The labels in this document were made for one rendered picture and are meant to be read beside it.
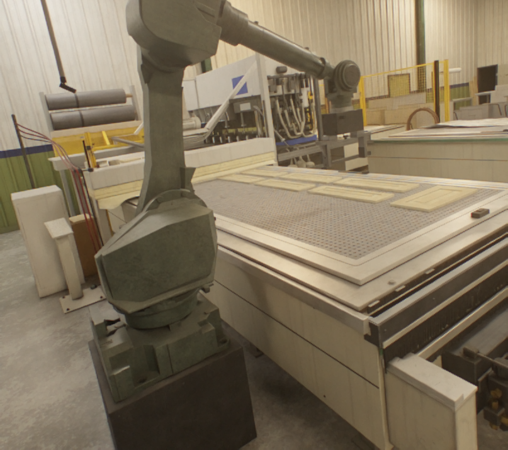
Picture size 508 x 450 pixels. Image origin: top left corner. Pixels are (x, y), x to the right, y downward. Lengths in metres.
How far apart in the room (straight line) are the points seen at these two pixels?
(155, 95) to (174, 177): 0.41
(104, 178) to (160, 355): 2.52
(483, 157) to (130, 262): 4.80
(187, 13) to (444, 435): 1.74
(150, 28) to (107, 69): 6.89
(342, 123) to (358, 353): 1.32
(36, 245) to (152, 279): 2.85
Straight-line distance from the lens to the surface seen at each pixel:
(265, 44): 2.04
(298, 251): 1.81
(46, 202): 4.29
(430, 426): 1.52
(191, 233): 1.58
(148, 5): 1.65
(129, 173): 4.02
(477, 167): 5.67
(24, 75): 8.24
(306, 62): 2.18
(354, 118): 2.38
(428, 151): 5.95
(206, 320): 1.83
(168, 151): 1.93
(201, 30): 1.70
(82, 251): 4.61
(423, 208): 2.30
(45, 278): 4.46
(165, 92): 1.96
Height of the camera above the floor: 1.55
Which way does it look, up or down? 12 degrees down
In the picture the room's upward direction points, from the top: 8 degrees counter-clockwise
